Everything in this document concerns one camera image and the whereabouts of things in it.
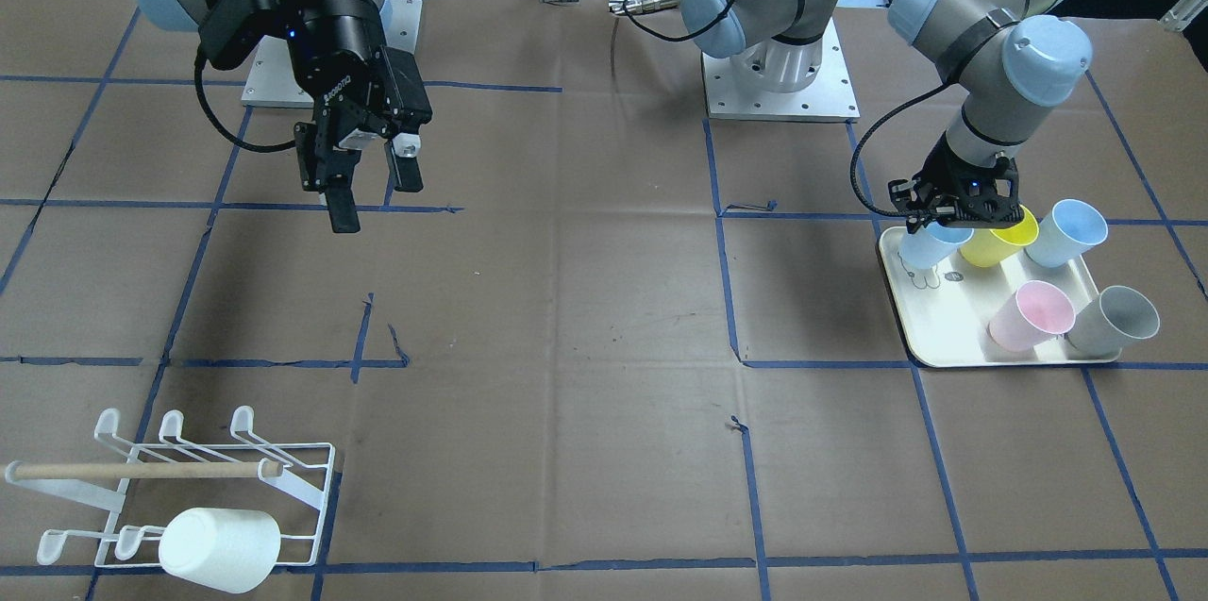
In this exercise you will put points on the white wire cup rack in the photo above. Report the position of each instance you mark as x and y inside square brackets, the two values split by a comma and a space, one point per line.
[114, 507]

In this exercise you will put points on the yellow plastic cup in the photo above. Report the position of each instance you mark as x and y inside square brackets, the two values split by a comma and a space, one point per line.
[991, 246]

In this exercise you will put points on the pink plastic cup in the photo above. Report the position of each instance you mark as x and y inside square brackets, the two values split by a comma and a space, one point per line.
[1037, 312]

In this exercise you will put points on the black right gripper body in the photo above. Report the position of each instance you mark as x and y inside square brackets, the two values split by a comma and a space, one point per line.
[338, 49]

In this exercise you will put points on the cream plastic tray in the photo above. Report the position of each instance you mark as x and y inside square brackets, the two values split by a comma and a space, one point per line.
[944, 311]

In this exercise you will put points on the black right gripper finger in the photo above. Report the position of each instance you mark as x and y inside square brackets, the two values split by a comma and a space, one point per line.
[342, 210]
[402, 154]

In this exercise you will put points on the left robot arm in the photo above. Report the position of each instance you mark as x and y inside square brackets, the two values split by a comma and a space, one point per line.
[1015, 60]

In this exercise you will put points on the light blue cup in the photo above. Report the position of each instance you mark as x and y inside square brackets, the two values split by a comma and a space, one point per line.
[1071, 228]
[931, 244]

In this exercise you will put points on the grey plastic cup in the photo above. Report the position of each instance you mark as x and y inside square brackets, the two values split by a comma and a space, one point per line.
[1118, 317]

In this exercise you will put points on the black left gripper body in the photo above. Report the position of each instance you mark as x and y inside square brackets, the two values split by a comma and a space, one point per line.
[945, 165]

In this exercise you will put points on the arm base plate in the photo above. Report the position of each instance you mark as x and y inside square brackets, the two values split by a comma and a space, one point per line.
[775, 81]
[271, 82]

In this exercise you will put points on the white plastic cup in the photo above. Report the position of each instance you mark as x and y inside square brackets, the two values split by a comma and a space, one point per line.
[232, 550]

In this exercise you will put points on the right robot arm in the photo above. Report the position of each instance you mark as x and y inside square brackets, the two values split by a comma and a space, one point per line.
[188, 14]

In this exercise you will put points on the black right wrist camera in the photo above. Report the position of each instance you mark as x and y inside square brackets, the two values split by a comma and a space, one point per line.
[233, 28]

